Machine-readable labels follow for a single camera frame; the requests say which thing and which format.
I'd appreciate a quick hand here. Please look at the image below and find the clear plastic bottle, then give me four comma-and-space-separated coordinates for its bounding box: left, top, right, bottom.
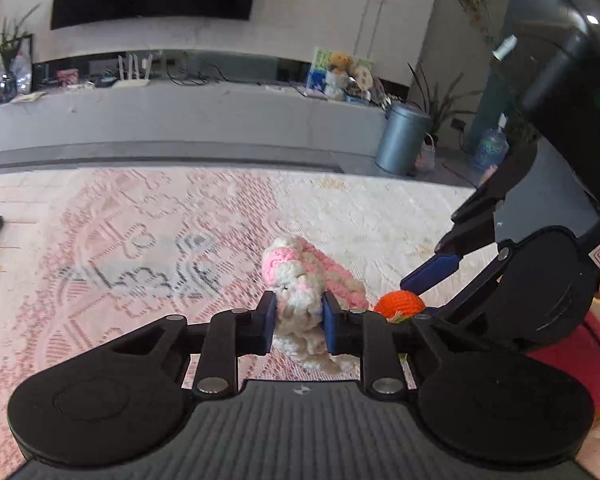
11, 52, 34, 94

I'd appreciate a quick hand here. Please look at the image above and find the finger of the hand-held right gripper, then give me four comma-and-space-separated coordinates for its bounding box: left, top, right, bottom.
400, 141, 539, 294
419, 240, 516, 337

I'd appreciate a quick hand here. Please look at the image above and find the orange crochet ball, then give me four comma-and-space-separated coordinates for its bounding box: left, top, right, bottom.
373, 290, 426, 322

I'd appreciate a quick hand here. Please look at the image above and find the pink white crochet piece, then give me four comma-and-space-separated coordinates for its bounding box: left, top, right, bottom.
261, 236, 370, 374

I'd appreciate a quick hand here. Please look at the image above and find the blue water jug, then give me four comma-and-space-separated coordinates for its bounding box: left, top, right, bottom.
472, 115, 510, 171

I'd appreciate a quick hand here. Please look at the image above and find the white router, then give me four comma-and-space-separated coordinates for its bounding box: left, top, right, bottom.
114, 52, 154, 87

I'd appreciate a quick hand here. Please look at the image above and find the small woven basket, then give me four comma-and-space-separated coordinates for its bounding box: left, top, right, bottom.
415, 134, 437, 171

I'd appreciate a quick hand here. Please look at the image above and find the white round plush toy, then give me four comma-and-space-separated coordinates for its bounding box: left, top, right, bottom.
352, 62, 377, 102

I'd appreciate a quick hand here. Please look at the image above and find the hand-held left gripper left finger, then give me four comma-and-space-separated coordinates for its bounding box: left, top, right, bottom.
107, 290, 278, 397

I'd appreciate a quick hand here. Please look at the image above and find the grey metal trash can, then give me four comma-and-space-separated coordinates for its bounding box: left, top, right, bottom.
374, 101, 433, 176

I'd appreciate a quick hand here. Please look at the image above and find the tall-leaved potted plant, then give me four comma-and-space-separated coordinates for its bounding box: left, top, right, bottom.
407, 62, 482, 149

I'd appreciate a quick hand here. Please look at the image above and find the green plant in glass vase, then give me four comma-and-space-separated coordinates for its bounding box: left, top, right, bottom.
0, 4, 42, 94

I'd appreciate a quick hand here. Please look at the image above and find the grey low cabinet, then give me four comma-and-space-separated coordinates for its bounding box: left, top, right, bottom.
0, 50, 389, 172

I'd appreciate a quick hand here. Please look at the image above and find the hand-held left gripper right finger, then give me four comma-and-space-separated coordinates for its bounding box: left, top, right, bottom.
321, 292, 486, 397

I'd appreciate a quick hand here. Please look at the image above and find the black floor cable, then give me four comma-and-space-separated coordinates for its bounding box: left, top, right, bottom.
442, 160, 482, 189

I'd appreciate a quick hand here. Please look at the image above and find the pink patterned rug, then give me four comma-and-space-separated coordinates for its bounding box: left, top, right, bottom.
0, 167, 481, 466

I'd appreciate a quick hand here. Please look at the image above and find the hanging vine plant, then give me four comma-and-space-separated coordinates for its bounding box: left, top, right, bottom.
450, 0, 497, 42

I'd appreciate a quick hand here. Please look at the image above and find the brown teddy bear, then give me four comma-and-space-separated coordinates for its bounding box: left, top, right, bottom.
328, 52, 354, 99

